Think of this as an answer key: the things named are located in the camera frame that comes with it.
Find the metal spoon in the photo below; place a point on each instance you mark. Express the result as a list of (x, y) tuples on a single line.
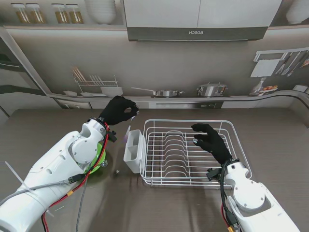
[(104, 163)]

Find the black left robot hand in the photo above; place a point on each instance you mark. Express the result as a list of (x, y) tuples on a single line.
[(116, 112)]

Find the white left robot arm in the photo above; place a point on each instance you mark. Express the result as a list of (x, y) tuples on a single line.
[(48, 169)]

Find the green plastic bowl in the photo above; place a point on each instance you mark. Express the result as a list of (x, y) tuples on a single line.
[(102, 157)]

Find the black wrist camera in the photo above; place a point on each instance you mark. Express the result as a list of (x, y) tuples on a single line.
[(213, 174), (113, 137)]

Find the printed kitchen backdrop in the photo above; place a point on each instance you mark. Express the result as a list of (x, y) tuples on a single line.
[(169, 67)]

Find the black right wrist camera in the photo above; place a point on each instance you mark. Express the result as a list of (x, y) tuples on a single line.
[(213, 174)]

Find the white zip tie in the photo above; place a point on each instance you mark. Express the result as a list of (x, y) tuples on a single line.
[(17, 176)]

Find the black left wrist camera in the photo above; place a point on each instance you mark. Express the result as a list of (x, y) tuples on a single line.
[(113, 137)]

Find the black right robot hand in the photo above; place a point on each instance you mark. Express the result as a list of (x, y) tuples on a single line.
[(216, 145)]

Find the white plastic utensil caddy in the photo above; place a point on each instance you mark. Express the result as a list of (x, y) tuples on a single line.
[(134, 166)]

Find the metal fork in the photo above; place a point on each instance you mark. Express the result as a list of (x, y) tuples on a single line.
[(130, 124)]

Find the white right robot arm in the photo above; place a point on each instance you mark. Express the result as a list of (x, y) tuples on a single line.
[(251, 195)]

